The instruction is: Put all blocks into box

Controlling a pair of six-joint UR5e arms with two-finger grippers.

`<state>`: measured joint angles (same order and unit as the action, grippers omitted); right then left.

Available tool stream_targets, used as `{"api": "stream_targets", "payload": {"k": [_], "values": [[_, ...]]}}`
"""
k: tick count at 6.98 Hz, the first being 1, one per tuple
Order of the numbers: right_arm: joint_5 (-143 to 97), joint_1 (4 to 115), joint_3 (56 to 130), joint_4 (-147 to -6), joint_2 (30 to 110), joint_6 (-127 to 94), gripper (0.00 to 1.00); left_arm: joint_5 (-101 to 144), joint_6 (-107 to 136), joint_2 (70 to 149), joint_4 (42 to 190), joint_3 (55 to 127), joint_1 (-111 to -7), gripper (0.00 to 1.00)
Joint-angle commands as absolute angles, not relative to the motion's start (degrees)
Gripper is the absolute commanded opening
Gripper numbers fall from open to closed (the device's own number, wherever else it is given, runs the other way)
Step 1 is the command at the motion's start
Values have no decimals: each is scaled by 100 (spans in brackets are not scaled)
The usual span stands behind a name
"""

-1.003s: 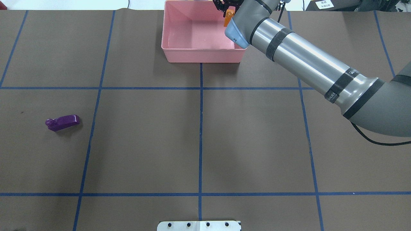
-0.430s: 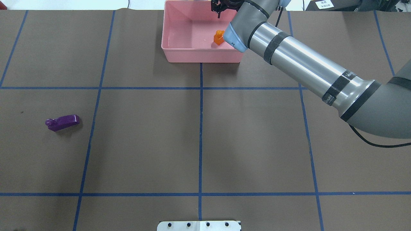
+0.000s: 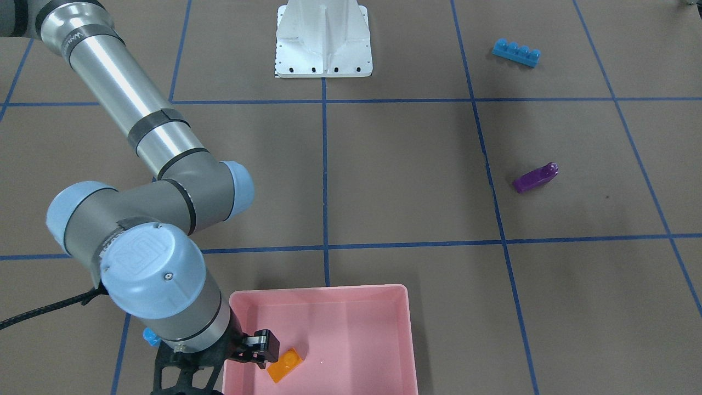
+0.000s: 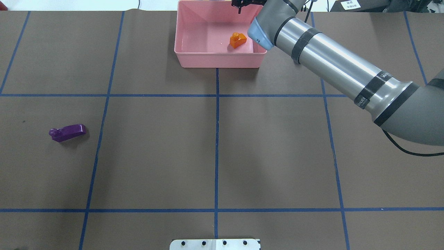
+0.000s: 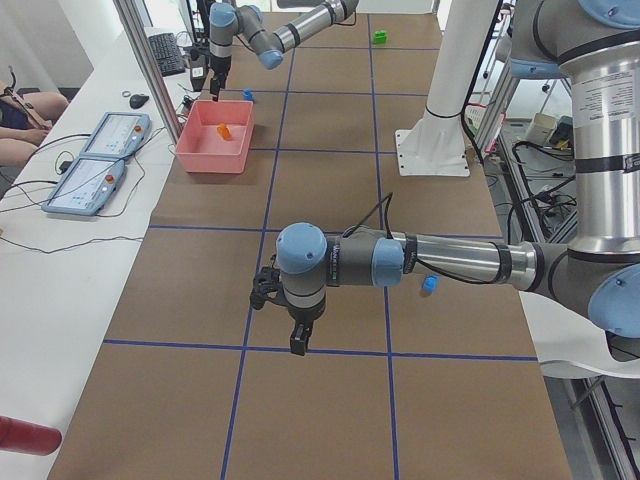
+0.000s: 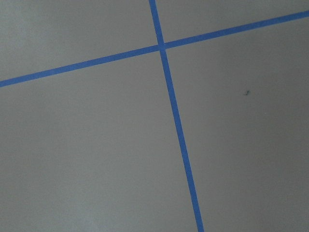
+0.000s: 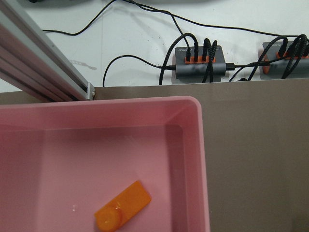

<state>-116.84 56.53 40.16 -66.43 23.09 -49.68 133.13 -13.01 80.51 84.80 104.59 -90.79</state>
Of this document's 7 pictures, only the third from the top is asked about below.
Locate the small blue block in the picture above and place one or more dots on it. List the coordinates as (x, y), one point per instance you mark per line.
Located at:
(151, 337)

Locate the orange wedge block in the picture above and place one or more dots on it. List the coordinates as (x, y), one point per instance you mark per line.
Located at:
(286, 364)

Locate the long blue studded block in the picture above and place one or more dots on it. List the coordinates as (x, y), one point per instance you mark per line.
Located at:
(514, 52)

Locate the pink plastic box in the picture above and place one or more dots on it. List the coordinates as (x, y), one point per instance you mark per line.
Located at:
(352, 340)

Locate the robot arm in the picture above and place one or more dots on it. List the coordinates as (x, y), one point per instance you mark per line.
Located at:
(54, 135)

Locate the purple wedge block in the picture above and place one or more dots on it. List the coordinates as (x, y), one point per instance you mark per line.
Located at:
(536, 178)

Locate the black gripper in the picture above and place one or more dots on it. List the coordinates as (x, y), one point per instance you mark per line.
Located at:
(258, 347)

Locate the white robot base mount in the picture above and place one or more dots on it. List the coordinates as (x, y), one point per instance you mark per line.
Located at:
(323, 39)

